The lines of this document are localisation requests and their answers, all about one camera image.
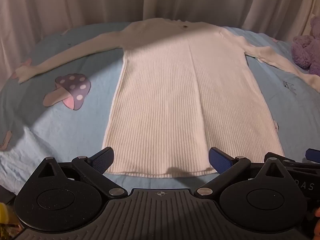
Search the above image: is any white curtain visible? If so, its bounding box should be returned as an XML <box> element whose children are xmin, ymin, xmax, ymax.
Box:
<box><xmin>0</xmin><ymin>0</ymin><xmax>320</xmax><ymax>77</ymax></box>

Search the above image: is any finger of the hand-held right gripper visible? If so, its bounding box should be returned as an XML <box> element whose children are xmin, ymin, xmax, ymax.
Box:
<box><xmin>264</xmin><ymin>148</ymin><xmax>320</xmax><ymax>168</ymax></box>

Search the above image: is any purple plush toy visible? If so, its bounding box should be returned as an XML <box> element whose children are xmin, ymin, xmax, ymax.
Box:
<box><xmin>291</xmin><ymin>16</ymin><xmax>320</xmax><ymax>75</ymax></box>

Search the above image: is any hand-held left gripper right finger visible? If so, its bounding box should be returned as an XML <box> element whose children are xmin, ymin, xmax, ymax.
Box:
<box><xmin>194</xmin><ymin>147</ymin><xmax>292</xmax><ymax>198</ymax></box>

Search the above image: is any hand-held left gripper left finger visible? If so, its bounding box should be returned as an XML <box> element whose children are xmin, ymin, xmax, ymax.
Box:
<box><xmin>32</xmin><ymin>147</ymin><xmax>129</xmax><ymax>199</ymax></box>

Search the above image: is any white ribbed knit sweater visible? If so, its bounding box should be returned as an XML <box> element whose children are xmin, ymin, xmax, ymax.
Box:
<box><xmin>15</xmin><ymin>17</ymin><xmax>320</xmax><ymax>179</ymax></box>

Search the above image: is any light blue printed bed sheet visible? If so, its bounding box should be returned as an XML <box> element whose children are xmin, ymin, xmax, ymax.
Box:
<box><xmin>0</xmin><ymin>22</ymin><xmax>320</xmax><ymax>195</ymax></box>

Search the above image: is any yellow object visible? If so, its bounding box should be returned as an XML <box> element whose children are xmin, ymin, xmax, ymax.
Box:
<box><xmin>0</xmin><ymin>202</ymin><xmax>23</xmax><ymax>231</ymax></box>

